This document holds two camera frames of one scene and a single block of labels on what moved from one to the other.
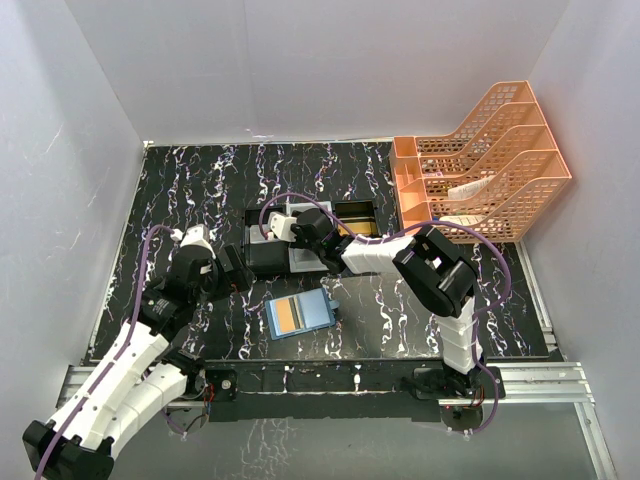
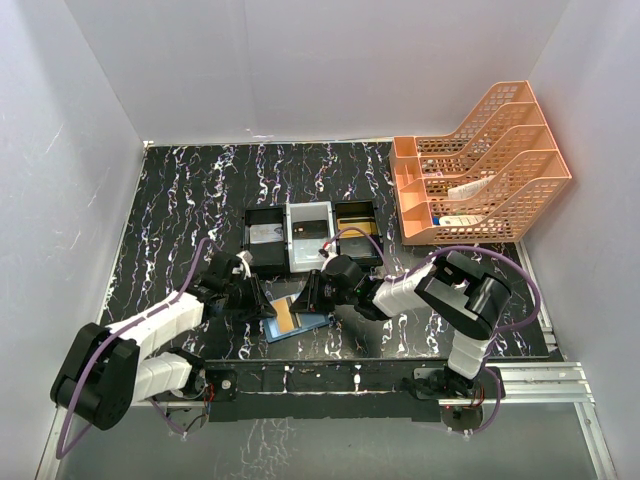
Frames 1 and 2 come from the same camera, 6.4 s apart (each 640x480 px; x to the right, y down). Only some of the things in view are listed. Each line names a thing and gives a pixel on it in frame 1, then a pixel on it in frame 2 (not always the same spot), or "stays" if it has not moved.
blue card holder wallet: [300, 314] stays
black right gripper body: [300, 237] → [330, 295]
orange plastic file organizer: [498, 172] stays
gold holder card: [285, 315] stays
